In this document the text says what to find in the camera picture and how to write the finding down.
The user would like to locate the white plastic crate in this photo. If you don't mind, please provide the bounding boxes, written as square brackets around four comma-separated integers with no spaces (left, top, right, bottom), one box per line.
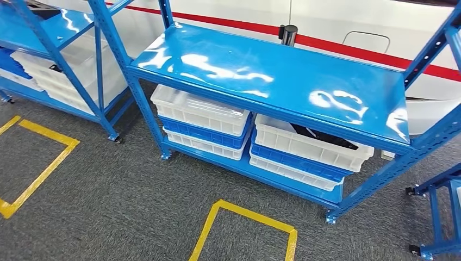
[0,68,45,93]
[150,84,252,138]
[253,113,376,173]
[248,153,345,192]
[45,86,127,116]
[10,34,125,87]
[32,70,129,103]
[162,127,250,161]

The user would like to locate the blue plastic crate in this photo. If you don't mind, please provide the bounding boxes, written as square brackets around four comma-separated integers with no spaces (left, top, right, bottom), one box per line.
[0,47,34,80]
[250,130,354,184]
[158,114,253,151]

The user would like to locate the red barrier belt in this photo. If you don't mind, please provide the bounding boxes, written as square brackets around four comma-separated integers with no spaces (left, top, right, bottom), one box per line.
[294,34,461,83]
[105,2,282,37]

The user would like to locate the black part on shelf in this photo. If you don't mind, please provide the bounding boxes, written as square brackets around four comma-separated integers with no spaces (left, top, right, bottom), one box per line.
[26,0,61,21]

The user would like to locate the black parts in crate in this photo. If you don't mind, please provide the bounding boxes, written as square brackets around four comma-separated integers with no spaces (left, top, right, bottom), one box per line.
[289,123,360,151]

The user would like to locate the blue metal shelf rack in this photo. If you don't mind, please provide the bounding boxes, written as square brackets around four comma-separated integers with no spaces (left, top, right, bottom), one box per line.
[88,0,461,226]
[405,163,461,261]
[0,0,137,144]

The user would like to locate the yellow floor tape square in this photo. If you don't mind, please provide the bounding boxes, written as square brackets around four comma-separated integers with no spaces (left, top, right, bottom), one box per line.
[188,199,299,261]

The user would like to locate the black barrier post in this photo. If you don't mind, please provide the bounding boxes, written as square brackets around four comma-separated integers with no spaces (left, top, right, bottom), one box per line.
[278,24,299,47]

